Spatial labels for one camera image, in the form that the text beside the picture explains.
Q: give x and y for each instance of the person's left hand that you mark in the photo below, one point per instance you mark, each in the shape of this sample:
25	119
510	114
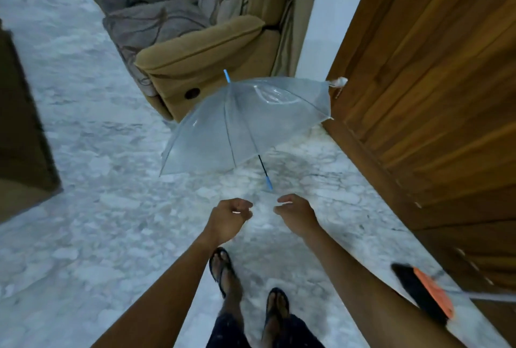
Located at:
225	219

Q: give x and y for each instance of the person's right hand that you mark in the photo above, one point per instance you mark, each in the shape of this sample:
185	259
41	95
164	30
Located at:
296	214

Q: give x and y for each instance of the person's left fingers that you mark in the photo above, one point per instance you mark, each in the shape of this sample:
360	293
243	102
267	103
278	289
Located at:
242	206

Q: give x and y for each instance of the person's right fingers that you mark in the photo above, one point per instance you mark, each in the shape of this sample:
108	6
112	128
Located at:
285	204

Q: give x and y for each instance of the person's left forearm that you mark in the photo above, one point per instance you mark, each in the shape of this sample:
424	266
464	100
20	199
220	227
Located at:
161	299

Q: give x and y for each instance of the person's right forearm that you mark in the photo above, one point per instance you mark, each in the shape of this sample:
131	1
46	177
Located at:
375	299

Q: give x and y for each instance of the black left sandal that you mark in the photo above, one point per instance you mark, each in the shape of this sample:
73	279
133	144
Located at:
219	265

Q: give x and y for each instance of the black sandal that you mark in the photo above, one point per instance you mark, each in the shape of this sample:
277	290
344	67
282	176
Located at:
219	265
277	303

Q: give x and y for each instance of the black right sandal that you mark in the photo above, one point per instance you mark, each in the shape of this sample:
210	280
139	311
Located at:
277	303

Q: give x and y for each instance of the person's left leg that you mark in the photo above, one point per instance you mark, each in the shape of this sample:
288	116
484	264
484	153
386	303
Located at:
232	307

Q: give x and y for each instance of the person's leg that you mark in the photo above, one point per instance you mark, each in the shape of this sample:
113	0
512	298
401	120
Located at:
232	307
282	325

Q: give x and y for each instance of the person's right leg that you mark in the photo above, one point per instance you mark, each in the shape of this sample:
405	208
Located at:
282	325

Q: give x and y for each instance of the orange and black broom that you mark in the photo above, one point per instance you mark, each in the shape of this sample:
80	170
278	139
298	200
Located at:
427	289

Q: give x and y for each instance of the tan upholstered armchair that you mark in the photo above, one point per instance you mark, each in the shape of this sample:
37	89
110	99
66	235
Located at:
201	29

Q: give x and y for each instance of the wooden door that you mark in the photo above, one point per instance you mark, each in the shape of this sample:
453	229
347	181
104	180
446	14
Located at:
439	98

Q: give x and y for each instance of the brown wooden furniture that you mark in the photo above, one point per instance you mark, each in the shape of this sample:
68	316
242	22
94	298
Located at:
22	130

